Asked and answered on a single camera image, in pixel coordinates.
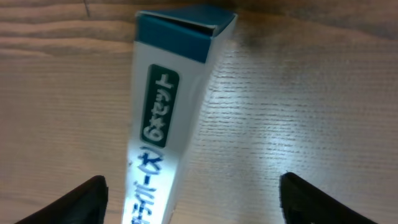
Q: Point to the blue white screwdriver box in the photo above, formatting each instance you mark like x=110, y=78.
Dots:
x=175, y=52

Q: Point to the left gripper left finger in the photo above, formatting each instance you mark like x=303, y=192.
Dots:
x=85, y=204

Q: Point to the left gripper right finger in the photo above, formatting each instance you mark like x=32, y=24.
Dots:
x=303, y=203

